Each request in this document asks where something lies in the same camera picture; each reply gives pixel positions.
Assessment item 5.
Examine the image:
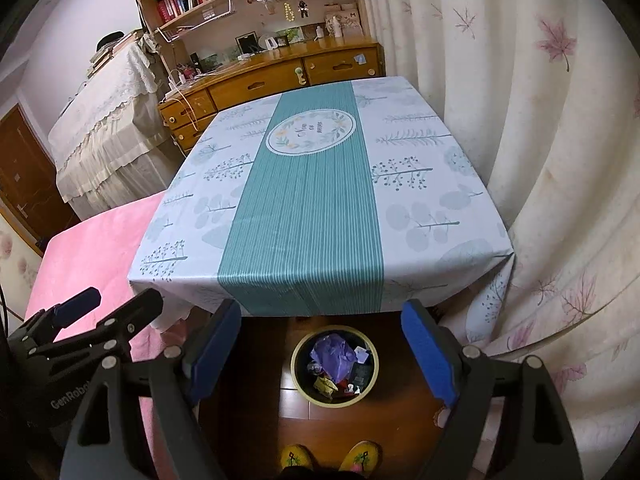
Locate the white small carton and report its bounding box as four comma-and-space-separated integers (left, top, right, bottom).
354, 346, 370, 364

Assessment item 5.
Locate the purple plastic bag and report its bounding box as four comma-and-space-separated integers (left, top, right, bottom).
310, 333, 357, 382

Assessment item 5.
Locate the small black box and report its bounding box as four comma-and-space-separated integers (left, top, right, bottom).
349, 362, 374, 391

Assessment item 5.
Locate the yellow paper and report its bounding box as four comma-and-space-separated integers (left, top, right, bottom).
314, 376, 338, 400

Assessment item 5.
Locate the red packet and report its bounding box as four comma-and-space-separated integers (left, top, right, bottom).
335, 379, 356, 394

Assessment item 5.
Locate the dark blue trash bin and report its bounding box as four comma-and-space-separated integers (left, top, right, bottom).
290, 325, 380, 408

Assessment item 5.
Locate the brown wooden door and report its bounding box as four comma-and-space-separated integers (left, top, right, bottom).
0, 104, 79, 252

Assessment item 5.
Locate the left yellow slipper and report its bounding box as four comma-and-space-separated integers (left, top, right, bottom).
280, 444, 314, 472

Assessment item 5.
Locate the yellow slipper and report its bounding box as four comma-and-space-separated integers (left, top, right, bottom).
338, 441, 381, 478
280, 444, 314, 472

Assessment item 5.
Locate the right yellow slipper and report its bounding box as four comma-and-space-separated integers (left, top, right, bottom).
338, 441, 381, 478

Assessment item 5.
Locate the white lace furniture cover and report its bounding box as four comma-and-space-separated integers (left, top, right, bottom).
48, 42, 183, 220

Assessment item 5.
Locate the leaf-print blue tablecloth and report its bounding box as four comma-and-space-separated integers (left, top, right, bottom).
128, 77, 514, 341

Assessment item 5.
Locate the wooden desk with drawers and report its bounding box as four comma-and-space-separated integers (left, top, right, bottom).
158, 37, 385, 153

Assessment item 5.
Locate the wooden bookshelf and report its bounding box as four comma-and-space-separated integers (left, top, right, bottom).
136, 0, 369, 73

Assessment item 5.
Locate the floral cream curtain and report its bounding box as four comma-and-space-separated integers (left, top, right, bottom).
363, 0, 639, 479

